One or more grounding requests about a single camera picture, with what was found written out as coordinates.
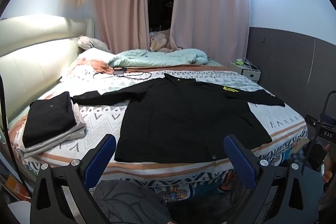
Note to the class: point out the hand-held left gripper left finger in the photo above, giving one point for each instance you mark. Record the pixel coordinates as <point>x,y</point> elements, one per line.
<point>98,161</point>

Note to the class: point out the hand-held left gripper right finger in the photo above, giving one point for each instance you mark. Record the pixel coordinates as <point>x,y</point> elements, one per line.
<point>241,161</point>

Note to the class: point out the black long-sleeved jacket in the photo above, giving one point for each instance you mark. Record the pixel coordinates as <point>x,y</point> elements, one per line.
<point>183,113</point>

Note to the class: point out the person's right hand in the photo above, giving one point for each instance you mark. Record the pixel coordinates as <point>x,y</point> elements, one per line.
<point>330,166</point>

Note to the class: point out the folded grey garment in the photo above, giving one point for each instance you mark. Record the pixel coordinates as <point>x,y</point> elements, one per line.
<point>68,134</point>

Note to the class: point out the patterned white bedspread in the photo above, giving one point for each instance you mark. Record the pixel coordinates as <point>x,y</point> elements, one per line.
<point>105,113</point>

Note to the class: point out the person's leg in grey pants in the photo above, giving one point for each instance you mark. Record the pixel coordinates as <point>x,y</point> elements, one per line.
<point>126,203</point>

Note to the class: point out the folded black garment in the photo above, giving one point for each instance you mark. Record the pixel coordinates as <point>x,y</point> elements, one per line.
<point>50,119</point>

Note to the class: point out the orange box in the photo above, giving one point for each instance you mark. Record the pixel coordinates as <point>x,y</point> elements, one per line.
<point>15,187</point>

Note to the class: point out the white nightstand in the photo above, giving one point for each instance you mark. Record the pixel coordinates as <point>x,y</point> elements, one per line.
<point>248,73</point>

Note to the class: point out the black power adapter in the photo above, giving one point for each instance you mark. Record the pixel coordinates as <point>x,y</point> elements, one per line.
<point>119,72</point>

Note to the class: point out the green object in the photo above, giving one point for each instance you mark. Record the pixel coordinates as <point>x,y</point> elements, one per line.
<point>239,61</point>

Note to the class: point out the cream padded headboard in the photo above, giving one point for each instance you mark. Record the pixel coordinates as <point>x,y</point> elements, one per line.
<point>34,64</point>

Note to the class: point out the grey plush toy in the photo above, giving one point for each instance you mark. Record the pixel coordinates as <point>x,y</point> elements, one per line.
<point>92,42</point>

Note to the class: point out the mint green quilt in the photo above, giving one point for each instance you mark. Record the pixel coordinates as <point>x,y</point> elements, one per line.
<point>162,57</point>

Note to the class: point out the beige plush toy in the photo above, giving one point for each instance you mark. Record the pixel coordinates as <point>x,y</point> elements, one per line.
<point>158,41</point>

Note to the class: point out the pink curtain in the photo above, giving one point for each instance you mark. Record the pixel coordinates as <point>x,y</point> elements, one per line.
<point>210,8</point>
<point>120,3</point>

